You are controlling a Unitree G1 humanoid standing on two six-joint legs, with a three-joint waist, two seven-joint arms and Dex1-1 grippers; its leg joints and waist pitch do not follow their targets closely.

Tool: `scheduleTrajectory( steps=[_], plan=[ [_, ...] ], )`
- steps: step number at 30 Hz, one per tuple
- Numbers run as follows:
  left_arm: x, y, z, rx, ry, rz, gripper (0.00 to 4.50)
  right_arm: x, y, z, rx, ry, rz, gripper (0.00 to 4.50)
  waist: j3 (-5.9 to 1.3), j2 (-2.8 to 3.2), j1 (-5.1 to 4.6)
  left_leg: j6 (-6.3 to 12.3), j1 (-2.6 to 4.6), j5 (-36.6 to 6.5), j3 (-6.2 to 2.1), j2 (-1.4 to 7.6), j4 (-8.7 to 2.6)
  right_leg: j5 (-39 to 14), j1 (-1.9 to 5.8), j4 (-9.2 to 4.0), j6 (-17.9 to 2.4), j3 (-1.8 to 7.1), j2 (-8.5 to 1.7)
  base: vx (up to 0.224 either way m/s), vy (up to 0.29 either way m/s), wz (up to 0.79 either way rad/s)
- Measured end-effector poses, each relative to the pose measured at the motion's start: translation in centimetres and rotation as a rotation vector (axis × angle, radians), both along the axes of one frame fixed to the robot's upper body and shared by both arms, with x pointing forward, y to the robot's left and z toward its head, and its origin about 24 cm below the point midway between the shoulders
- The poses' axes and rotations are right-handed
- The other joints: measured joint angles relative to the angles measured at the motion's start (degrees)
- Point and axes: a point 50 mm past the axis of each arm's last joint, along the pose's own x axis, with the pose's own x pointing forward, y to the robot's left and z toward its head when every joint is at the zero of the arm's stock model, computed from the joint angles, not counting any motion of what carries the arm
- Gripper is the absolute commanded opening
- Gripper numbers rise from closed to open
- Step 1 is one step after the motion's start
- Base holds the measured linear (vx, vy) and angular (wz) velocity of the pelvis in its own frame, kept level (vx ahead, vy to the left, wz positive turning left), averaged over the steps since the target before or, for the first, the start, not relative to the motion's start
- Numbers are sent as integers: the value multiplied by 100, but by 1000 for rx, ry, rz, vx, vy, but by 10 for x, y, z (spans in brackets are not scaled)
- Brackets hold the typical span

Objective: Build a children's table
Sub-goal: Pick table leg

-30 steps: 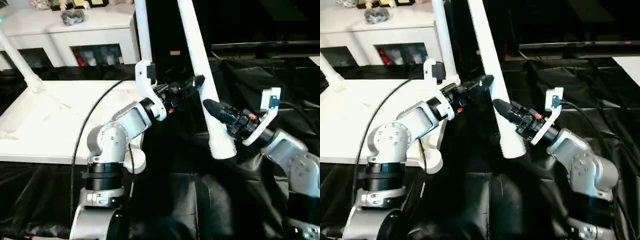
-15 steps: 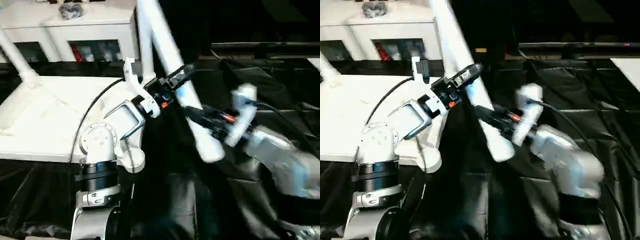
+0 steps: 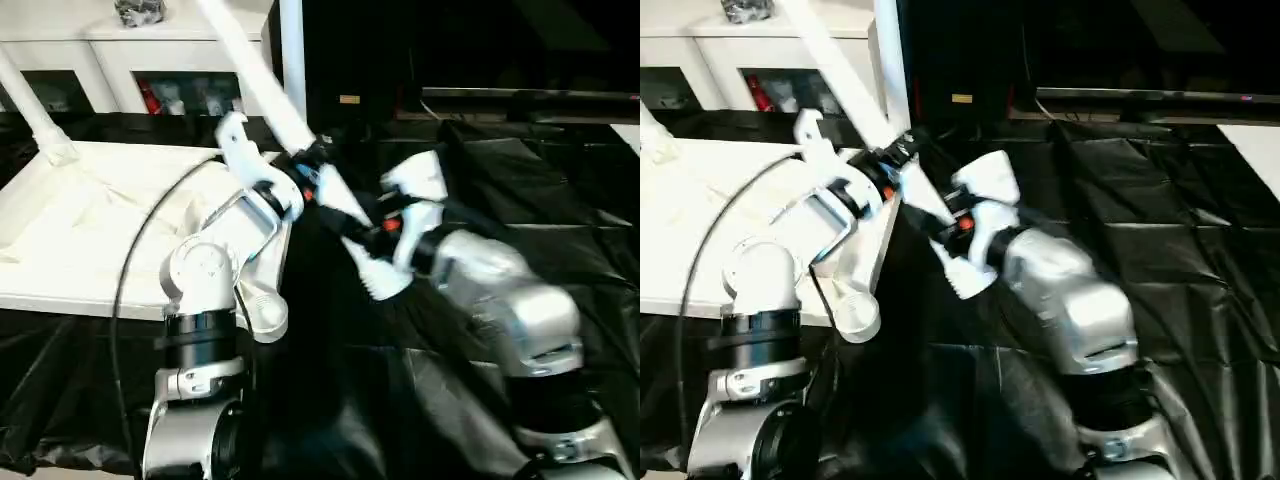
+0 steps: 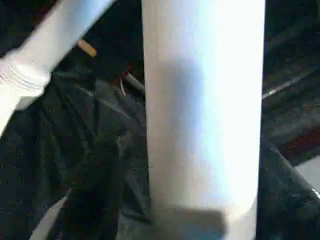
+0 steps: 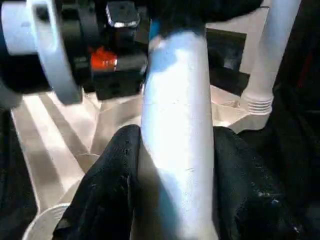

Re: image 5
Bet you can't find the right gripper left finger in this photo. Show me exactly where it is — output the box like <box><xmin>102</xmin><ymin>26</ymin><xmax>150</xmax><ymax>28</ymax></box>
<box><xmin>52</xmin><ymin>125</ymin><xmax>143</xmax><ymax>240</ymax></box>

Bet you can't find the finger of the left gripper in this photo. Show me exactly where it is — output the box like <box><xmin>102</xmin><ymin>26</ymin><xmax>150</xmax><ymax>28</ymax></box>
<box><xmin>145</xmin><ymin>0</ymin><xmax>263</xmax><ymax>36</ymax></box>

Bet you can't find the black plastic mat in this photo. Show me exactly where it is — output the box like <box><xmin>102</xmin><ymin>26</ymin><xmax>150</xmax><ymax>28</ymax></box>
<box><xmin>0</xmin><ymin>0</ymin><xmax>320</xmax><ymax>240</ymax></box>

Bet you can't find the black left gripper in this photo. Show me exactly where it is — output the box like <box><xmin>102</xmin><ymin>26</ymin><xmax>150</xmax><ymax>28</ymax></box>
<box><xmin>62</xmin><ymin>0</ymin><xmax>151</xmax><ymax>101</ymax></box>

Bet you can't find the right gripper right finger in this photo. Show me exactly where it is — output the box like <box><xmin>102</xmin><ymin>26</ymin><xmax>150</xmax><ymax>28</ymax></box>
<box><xmin>214</xmin><ymin>129</ymin><xmax>306</xmax><ymax>240</ymax></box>

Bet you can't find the white plastic table leg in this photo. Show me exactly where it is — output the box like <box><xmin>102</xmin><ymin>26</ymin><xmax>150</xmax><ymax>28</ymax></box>
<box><xmin>131</xmin><ymin>27</ymin><xmax>221</xmax><ymax>240</ymax></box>
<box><xmin>239</xmin><ymin>0</ymin><xmax>304</xmax><ymax>117</ymax></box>

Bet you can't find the white plastic table top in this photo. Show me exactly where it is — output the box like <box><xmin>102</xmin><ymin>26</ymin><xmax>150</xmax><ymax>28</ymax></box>
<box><xmin>10</xmin><ymin>82</ymin><xmax>275</xmax><ymax>240</ymax></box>

